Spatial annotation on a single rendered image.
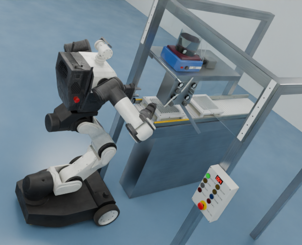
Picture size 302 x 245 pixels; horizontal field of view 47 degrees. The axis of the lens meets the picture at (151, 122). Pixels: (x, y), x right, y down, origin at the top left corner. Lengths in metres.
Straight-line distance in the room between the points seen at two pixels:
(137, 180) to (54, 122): 1.02
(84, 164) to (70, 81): 0.81
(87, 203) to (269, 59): 3.95
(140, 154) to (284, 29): 3.50
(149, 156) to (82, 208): 0.63
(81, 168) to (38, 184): 0.31
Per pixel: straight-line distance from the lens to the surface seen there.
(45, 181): 2.48
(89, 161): 2.52
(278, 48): 5.66
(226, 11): 2.64
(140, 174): 2.81
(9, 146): 3.21
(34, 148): 3.21
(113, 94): 1.83
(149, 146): 2.66
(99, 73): 1.93
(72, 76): 1.89
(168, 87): 2.22
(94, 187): 2.73
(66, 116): 2.11
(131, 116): 1.79
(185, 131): 2.65
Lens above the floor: 2.14
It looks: 32 degrees down
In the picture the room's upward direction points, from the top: 23 degrees clockwise
